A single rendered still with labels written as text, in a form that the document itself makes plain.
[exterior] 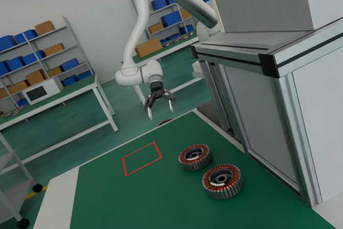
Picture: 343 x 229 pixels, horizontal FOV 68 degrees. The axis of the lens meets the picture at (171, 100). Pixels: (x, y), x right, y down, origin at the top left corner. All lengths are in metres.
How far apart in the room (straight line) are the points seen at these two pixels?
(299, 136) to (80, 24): 7.20
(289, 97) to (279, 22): 0.18
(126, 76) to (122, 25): 6.03
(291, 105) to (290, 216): 0.26
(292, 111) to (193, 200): 0.39
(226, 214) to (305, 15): 0.49
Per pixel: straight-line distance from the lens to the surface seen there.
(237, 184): 0.73
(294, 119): 0.56
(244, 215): 0.70
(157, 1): 7.19
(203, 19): 1.58
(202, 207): 0.75
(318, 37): 0.54
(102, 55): 7.55
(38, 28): 7.14
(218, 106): 0.94
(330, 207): 0.69
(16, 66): 7.30
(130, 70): 1.55
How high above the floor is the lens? 1.26
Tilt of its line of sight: 19 degrees down
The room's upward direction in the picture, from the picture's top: 23 degrees counter-clockwise
